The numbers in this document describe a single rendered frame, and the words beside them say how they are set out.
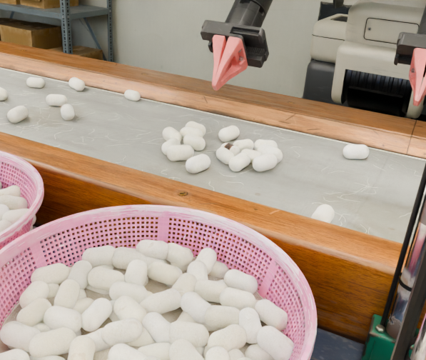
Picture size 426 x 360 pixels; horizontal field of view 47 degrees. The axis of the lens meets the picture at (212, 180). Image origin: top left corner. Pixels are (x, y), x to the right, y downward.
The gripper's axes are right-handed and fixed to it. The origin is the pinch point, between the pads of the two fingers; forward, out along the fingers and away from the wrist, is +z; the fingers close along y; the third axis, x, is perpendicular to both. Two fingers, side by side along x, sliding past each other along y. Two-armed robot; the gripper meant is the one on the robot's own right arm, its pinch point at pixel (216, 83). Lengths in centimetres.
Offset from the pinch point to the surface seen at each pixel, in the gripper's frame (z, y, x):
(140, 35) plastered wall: -130, -146, 167
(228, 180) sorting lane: 16.8, 9.6, -4.8
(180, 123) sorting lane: 5.5, -5.6, 5.1
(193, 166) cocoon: 17.0, 5.2, -6.8
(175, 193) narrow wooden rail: 23.4, 7.8, -13.9
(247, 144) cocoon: 8.8, 8.5, 0.3
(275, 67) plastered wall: -124, -53, 168
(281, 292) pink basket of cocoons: 30.4, 22.7, -17.4
